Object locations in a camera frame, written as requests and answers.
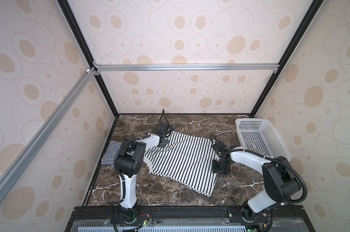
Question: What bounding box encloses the white plastic laundry basket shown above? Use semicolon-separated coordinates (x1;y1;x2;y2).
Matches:
235;118;292;161

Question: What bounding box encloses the black corner post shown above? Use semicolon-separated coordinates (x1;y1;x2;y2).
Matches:
249;0;325;118
56;0;119;118

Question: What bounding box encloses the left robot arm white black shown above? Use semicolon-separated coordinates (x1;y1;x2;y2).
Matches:
114;122;173;223

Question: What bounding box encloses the right black corner post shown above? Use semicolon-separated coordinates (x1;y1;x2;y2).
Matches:
249;0;325;118

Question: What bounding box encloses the horizontal aluminium back rail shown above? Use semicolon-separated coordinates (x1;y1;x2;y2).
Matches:
96;63;280;72

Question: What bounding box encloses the blue white striped tank top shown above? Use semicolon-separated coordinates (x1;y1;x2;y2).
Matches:
101;140;122;165

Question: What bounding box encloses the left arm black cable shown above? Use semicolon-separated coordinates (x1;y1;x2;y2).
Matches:
111;109;174;232

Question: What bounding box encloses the diagonal aluminium left rail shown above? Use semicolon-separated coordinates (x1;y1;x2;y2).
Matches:
0;67;96;204

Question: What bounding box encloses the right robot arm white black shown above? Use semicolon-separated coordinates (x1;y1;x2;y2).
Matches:
210;135;308;222

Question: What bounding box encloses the left black corner post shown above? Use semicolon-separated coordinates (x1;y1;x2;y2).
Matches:
56;0;119;118

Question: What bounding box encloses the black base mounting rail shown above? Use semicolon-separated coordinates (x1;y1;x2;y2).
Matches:
66;206;314;232

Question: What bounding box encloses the black white striped tank top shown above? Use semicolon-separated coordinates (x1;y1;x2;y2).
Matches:
142;130;222;198

